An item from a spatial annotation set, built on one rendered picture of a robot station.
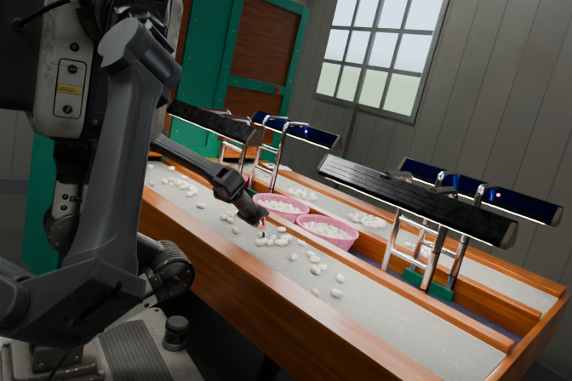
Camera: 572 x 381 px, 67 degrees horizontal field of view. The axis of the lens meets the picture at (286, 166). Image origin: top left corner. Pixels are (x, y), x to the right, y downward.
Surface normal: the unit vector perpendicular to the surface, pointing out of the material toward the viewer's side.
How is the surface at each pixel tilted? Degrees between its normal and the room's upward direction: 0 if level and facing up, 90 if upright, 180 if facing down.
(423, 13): 90
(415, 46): 90
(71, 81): 91
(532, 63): 90
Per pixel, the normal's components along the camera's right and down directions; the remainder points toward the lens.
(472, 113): -0.80, -0.06
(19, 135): 0.55, 0.29
